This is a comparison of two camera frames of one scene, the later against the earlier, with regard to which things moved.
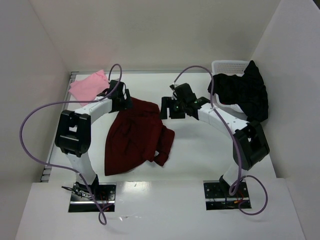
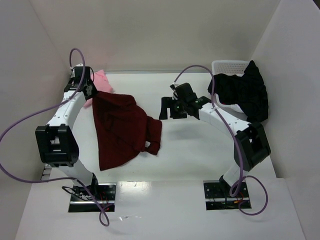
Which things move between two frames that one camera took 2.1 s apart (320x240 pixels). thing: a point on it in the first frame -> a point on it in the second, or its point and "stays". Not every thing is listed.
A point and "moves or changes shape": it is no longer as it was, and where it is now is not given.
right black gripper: x=171 y=107 stays
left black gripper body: x=124 y=100 -> x=90 y=89
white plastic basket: x=230 y=67 stays
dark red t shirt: x=134 y=135 moves or changes shape
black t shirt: x=247 y=90 stays
